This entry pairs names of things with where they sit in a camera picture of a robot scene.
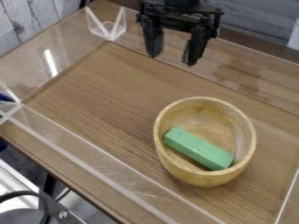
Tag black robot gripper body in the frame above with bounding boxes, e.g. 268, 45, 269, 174
136, 0, 224, 38

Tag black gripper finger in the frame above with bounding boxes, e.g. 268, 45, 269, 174
181, 25, 209, 67
141, 16, 164, 58

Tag brown wooden bowl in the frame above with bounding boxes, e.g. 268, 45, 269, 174
153, 96, 257, 187

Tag green rectangular block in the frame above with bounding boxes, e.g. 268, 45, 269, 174
163, 126, 235, 171

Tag clear acrylic tray walls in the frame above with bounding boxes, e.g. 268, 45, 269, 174
0, 1, 299, 224

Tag black table leg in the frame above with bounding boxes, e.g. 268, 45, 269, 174
42, 174, 57, 197

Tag clear acrylic corner bracket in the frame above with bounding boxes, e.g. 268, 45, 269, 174
85, 7, 127, 42

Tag black cable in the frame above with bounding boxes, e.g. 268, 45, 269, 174
0, 191, 54, 224

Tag black metal bracket with screw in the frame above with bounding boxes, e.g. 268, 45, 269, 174
38, 193, 87, 224

